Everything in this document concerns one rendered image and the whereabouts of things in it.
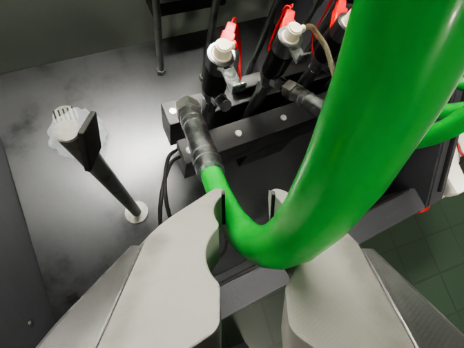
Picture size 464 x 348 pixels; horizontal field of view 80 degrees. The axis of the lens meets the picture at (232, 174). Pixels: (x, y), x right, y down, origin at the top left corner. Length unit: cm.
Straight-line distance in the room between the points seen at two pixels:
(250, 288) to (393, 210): 28
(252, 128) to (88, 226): 32
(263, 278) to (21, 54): 57
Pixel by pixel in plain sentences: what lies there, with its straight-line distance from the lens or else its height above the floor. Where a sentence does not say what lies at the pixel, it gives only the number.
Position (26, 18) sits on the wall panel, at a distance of 61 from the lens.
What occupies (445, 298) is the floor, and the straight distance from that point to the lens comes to 198.
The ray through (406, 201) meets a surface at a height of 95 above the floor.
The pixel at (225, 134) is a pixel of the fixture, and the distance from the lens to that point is 42.
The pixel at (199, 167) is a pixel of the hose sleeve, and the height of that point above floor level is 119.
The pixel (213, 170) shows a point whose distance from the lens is 17.
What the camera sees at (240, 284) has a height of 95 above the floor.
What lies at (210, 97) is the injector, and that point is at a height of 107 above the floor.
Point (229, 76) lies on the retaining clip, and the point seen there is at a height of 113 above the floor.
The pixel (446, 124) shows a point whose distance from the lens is 22.
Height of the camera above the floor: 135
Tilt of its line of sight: 70 degrees down
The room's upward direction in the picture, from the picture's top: 35 degrees clockwise
